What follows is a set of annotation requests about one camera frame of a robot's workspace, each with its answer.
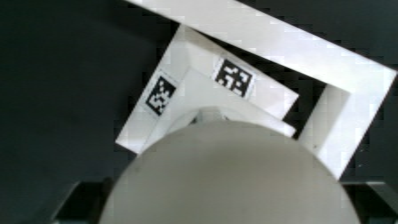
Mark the white U-shaped fence frame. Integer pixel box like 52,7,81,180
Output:
127,0,398,175

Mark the white lamp base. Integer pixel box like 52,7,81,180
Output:
116,26,299,153

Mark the white lamp bulb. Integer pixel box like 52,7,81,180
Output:
100,121,361,224

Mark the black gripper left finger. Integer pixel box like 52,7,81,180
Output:
50,178,114,224

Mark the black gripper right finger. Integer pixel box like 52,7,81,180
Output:
344,181,398,224

